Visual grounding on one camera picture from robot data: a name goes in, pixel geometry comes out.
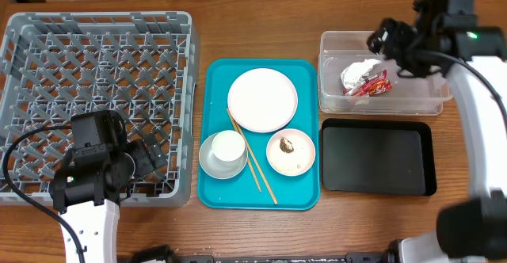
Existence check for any wooden chopstick right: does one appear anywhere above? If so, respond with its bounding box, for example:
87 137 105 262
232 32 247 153
227 109 278 205

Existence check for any teal serving tray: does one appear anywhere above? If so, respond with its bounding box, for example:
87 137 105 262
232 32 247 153
197 59 320 211

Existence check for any grey bowl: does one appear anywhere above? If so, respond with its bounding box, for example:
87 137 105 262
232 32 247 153
199 132 247 180

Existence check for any clear plastic bin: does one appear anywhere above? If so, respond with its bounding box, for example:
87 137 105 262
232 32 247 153
318 31 452 116

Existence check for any brown food scrap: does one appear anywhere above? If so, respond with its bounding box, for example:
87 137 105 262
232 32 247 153
280 137 294 154

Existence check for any white cup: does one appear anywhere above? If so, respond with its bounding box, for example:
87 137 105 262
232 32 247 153
212 130 246 162

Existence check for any black waste tray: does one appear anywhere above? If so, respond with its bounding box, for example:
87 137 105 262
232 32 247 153
320 118 437 196

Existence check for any large white plate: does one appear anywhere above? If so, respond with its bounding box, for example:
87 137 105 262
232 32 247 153
227 68 298 133

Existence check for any grey dishwasher rack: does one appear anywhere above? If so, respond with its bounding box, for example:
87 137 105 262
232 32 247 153
1 11 200 207

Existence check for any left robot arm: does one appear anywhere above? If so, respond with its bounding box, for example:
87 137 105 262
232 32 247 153
50 110 167 262

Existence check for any small pink plate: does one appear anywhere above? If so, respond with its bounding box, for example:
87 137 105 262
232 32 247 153
266 128 316 177

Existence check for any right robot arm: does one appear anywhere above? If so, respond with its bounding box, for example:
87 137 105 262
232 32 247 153
367 0 506 262

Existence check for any red snack wrapper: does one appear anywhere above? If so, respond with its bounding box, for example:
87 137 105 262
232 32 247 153
340 59 392 97

